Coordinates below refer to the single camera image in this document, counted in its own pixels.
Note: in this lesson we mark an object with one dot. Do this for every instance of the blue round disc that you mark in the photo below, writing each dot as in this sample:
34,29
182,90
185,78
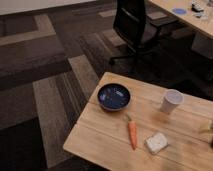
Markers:
179,11

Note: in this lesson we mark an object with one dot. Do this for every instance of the dark blue bowl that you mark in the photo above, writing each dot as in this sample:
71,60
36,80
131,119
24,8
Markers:
113,97

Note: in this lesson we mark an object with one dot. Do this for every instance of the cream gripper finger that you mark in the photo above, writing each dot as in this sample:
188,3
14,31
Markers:
206,127

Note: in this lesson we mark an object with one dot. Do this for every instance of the small grey desk items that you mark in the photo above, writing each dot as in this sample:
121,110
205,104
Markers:
198,9

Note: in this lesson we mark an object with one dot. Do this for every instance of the wooden background desk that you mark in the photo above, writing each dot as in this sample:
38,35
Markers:
203,25

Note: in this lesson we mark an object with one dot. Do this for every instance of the orange carrot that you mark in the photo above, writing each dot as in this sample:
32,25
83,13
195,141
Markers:
132,128

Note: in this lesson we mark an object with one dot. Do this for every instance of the black office chair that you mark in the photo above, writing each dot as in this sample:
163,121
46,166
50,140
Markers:
131,26

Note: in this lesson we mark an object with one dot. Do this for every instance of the white paper cup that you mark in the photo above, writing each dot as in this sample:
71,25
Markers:
171,100

